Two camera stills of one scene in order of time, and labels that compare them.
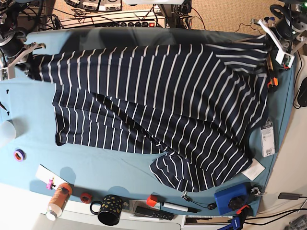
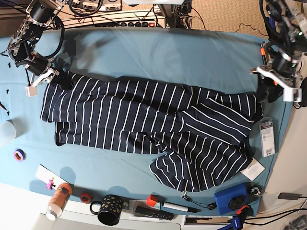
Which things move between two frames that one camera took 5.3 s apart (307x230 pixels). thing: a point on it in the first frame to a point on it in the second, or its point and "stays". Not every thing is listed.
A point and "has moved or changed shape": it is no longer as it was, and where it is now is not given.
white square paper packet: x=253 y=171 stays
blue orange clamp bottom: x=237 y=221 stays
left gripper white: x=11 y=67 to x=63 y=78
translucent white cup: x=8 y=130 stays
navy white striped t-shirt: x=200 y=104 has moved or changed shape
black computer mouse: x=302 y=96 stays
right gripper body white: x=262 y=23 to x=271 y=89
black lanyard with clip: x=210 y=206 stays
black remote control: x=155 y=213 stays
